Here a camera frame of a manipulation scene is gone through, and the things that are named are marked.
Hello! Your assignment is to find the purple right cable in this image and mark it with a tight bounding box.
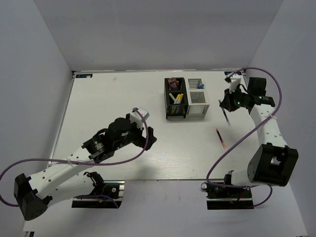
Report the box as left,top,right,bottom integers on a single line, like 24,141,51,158
206,68,282,207

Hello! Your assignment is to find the black slotted organizer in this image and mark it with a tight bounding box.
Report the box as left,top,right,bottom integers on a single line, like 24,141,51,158
164,77,188,119

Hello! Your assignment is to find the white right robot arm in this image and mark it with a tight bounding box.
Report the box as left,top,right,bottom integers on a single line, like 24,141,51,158
220,78,299,197

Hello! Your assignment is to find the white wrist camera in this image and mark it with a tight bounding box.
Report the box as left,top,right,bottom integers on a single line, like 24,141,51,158
129,108,150,125
224,74,241,93

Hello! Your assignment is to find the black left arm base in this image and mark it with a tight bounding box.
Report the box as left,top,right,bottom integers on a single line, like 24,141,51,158
72,172,125,209

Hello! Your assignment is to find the green capped marker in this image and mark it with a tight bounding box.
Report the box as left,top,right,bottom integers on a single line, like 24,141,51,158
218,100,231,126

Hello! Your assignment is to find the orange capped marker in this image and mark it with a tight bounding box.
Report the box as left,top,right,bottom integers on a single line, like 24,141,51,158
215,128,227,151

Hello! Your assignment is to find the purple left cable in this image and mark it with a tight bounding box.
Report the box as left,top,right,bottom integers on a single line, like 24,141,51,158
0,108,149,207

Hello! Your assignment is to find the yellow capped marker horizontal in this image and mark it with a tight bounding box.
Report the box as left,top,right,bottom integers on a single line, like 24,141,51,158
176,94,182,104

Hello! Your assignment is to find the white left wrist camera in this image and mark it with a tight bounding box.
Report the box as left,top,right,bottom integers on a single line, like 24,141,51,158
129,108,150,125

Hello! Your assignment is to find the white slotted organizer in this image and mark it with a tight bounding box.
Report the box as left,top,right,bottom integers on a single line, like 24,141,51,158
185,78,210,118

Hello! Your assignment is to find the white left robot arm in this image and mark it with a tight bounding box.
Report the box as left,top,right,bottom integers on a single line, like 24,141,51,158
14,108,157,221

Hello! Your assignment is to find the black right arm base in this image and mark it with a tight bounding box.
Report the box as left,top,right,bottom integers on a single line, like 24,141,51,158
200,182,254,210

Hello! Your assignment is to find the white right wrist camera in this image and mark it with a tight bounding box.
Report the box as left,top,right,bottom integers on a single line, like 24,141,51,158
224,74,241,93

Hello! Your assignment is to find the dark logo sticker right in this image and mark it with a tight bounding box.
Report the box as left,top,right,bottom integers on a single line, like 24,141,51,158
224,71,242,76

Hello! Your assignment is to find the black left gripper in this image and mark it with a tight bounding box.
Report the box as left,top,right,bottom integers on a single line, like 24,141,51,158
115,119,157,150

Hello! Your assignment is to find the pale yellow capped marker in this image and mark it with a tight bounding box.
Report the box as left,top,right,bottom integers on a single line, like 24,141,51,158
169,93,177,104

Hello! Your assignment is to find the dark logo sticker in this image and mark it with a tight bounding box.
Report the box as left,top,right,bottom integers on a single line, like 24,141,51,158
76,74,93,79
224,71,242,76

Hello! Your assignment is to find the dark logo sticker left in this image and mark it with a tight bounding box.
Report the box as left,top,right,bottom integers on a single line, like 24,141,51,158
76,74,93,79

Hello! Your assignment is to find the purple cable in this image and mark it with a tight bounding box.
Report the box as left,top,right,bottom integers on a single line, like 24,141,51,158
0,108,149,207
206,68,282,207

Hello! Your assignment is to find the clear tube of markers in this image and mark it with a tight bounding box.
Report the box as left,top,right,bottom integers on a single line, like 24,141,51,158
167,77,178,90

